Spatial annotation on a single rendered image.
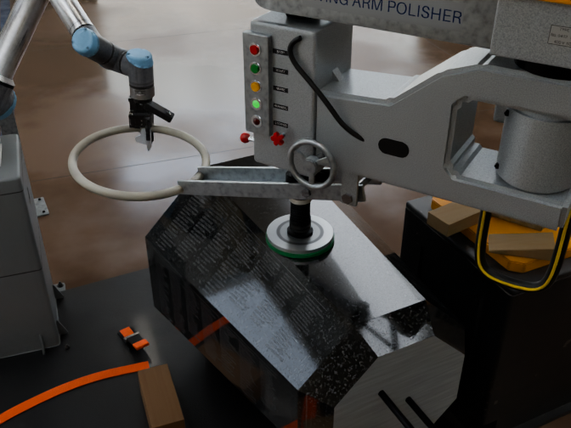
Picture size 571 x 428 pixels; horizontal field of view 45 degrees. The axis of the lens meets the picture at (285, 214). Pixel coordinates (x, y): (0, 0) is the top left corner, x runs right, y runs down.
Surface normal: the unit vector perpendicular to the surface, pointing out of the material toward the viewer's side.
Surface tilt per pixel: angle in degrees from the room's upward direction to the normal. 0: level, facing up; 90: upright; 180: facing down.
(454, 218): 0
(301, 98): 90
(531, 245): 11
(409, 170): 90
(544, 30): 90
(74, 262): 0
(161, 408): 0
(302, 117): 90
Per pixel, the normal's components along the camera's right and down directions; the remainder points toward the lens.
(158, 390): 0.00, -0.84
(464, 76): -0.51, 0.46
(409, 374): 0.45, 0.48
